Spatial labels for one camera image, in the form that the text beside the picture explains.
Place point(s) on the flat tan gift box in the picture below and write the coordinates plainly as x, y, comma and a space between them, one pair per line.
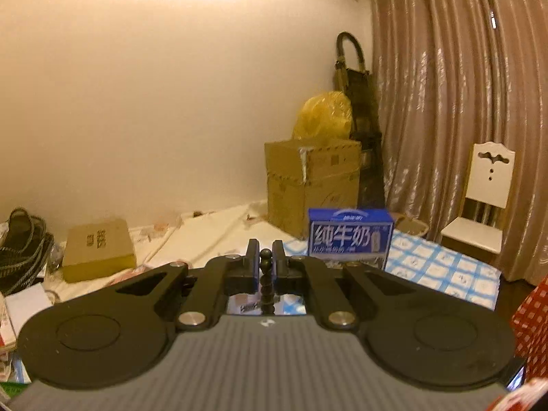
98, 248

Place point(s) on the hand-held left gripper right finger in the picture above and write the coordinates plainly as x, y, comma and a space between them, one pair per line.
277, 262

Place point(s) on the stack of papers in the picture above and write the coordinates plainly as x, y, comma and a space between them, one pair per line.
25, 321

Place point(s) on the white cloth sheet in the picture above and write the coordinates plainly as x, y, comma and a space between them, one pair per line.
201, 235

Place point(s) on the red checked cloth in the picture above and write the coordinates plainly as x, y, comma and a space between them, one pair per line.
533, 325

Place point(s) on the beige shiny curtain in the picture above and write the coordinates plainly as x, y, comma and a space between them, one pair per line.
449, 94

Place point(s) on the white wooden chair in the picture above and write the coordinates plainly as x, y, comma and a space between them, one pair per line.
488, 197

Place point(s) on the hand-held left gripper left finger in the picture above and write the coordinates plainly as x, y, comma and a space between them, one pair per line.
255, 262

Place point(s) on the yellow plastic bag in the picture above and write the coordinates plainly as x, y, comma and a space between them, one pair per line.
323, 115

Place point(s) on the blue milk box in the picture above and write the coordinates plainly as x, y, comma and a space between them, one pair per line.
351, 237

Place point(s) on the brown cardboard box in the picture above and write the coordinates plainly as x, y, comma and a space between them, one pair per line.
312, 184

